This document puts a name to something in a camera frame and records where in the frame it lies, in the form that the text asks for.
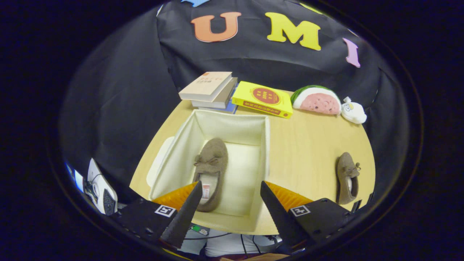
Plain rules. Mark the brown slipper shoe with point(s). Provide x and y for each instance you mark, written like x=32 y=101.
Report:
x=214 y=159
x=344 y=170

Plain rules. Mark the yellow book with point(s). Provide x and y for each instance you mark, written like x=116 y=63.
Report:
x=262 y=98

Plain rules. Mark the beige book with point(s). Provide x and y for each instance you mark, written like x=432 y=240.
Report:
x=206 y=85

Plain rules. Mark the blue book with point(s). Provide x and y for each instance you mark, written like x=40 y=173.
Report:
x=228 y=108

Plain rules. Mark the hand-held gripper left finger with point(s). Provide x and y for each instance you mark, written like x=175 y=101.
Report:
x=185 y=215

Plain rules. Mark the grey book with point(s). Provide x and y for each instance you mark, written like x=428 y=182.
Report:
x=223 y=98

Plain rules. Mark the cream fabric storage box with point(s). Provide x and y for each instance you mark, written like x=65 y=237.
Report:
x=239 y=170

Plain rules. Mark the lit screen device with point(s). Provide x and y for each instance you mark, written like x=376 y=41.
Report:
x=78 y=179

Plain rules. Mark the watermelon slice plush toy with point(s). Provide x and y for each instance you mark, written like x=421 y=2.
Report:
x=317 y=101

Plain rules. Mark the black backdrop cloth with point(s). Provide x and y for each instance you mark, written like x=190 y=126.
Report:
x=119 y=108

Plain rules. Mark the black table clamp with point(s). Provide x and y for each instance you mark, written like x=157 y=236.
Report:
x=356 y=205

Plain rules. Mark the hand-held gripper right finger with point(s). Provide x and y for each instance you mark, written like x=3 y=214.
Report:
x=277 y=215

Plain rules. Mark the white device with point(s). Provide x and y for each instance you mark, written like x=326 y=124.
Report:
x=99 y=181

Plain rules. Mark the white plush toy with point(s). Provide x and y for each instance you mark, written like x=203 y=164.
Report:
x=353 y=112

